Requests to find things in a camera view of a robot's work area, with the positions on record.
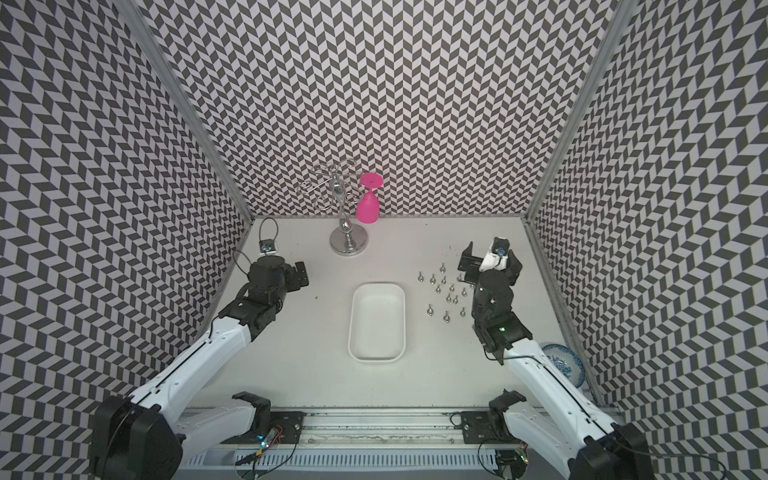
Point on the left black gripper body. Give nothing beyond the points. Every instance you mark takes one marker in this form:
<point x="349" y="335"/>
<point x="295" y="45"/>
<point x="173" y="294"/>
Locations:
<point x="292" y="283"/>

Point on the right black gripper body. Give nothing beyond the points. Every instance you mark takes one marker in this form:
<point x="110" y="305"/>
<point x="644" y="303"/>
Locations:
<point x="472" y="274"/>

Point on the white rectangular storage tray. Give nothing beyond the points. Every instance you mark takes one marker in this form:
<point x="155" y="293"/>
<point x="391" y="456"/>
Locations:
<point x="377" y="329"/>

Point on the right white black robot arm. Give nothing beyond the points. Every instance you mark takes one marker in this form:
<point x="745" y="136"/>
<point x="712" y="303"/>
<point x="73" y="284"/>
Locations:
<point x="554" y="417"/>

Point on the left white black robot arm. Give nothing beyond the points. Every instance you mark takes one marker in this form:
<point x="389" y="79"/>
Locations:
<point x="237" y="325"/>

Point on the chrome glass holder stand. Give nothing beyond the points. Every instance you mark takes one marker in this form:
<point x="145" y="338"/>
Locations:
<point x="347" y="239"/>

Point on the pink plastic wine glass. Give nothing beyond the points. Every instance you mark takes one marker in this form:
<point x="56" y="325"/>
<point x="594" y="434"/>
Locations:
<point x="368" y="209"/>

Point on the blue patterned bowl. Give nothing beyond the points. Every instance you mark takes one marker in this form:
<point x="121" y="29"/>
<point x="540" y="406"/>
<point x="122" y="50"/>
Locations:
<point x="566" y="362"/>

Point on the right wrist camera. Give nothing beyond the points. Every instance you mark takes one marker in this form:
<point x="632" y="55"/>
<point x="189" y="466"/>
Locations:
<point x="496" y="257"/>

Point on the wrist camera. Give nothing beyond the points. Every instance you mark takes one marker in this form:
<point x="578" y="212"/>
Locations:
<point x="267" y="247"/>
<point x="496" y="257"/>

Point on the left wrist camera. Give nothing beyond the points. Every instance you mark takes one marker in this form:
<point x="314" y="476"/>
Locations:
<point x="267" y="247"/>

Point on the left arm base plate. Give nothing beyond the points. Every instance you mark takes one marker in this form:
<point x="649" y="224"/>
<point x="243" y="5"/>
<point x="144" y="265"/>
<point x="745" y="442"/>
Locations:
<point x="290" y="423"/>

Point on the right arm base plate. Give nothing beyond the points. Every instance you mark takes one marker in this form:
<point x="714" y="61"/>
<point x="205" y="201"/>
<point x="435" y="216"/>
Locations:
<point x="478" y="426"/>

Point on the aluminium front rail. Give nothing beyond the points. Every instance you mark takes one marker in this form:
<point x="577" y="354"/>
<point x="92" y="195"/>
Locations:
<point x="384" y="427"/>

